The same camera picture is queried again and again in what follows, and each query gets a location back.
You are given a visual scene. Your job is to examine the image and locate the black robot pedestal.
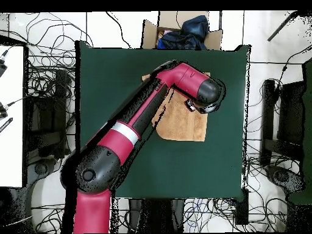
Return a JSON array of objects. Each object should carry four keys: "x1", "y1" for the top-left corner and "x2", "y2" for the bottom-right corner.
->
[{"x1": 128, "y1": 197, "x2": 186, "y2": 233}]

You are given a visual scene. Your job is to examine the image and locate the black rod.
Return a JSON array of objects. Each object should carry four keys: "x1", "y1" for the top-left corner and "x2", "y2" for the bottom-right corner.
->
[{"x1": 267, "y1": 10, "x2": 299, "y2": 42}]

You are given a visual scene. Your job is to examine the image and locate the cardboard box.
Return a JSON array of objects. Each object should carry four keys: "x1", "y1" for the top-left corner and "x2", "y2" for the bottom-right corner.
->
[{"x1": 141, "y1": 10, "x2": 223, "y2": 51}]

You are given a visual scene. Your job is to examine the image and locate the grey chair base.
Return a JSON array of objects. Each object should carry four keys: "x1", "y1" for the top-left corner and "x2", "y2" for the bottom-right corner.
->
[{"x1": 26, "y1": 157, "x2": 59, "y2": 191}]

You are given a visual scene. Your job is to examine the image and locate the white desk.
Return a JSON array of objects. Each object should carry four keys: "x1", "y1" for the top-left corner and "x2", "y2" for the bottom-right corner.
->
[{"x1": 0, "y1": 44, "x2": 25, "y2": 188}]

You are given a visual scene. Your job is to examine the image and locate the black flat strip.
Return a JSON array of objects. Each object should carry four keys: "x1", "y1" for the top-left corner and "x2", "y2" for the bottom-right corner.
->
[{"x1": 0, "y1": 117, "x2": 13, "y2": 133}]

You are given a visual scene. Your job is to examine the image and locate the black rectangular block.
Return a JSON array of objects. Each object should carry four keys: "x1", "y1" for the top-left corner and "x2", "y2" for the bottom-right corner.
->
[{"x1": 235, "y1": 188, "x2": 250, "y2": 225}]

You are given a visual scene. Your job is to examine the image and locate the dark green table cloth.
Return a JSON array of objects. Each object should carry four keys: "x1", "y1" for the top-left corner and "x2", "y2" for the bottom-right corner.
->
[{"x1": 75, "y1": 40, "x2": 250, "y2": 199}]

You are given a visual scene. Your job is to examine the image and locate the green covered table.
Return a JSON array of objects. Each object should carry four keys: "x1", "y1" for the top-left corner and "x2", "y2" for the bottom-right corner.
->
[{"x1": 287, "y1": 58, "x2": 312, "y2": 205}]

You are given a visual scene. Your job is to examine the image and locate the tan terry towel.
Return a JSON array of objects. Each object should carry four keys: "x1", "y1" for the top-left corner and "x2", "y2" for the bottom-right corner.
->
[{"x1": 141, "y1": 71, "x2": 211, "y2": 143}]

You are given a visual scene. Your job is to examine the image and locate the black camera device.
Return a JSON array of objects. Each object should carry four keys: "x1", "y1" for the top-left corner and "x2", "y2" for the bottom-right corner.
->
[
  {"x1": 0, "y1": 49, "x2": 9, "y2": 77},
  {"x1": 0, "y1": 102, "x2": 9, "y2": 119}
]

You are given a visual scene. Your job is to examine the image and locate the blue cable bundle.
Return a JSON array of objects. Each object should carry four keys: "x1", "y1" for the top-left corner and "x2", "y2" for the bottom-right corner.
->
[{"x1": 182, "y1": 197, "x2": 235, "y2": 231}]

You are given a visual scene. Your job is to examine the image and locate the dark chair base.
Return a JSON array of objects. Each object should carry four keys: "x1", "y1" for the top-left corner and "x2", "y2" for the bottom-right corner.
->
[{"x1": 265, "y1": 165, "x2": 304, "y2": 193}]

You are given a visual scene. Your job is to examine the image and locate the single black cable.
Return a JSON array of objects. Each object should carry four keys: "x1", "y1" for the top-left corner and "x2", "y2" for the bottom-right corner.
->
[{"x1": 105, "y1": 11, "x2": 132, "y2": 48}]

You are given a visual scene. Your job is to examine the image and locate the black metal frame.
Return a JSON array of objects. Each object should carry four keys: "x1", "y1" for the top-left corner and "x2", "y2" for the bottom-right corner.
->
[
  {"x1": 259, "y1": 79, "x2": 305, "y2": 166},
  {"x1": 24, "y1": 69, "x2": 71, "y2": 159}
]

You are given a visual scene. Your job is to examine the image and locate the dark blue clothes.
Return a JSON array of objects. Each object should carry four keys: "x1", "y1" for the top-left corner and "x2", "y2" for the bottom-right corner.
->
[{"x1": 157, "y1": 15, "x2": 210, "y2": 51}]

